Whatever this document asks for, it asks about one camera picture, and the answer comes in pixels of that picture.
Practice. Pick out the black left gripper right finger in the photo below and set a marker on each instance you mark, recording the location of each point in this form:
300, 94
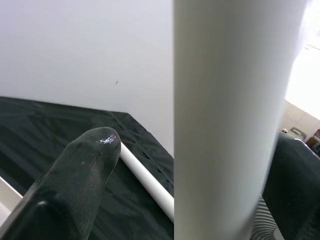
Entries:
297, 190

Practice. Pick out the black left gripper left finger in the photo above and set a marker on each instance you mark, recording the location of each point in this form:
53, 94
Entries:
65, 195

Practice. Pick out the white plastic children table top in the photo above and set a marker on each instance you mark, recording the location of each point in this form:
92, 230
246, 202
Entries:
6, 197

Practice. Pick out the white plastic table leg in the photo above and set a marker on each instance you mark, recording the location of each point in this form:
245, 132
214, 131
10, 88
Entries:
147, 178
225, 112

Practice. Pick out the black table cloth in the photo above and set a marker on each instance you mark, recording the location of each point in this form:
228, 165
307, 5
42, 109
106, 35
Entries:
37, 130

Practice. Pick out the white pedestal fan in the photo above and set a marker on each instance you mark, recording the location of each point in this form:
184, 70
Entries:
266, 222

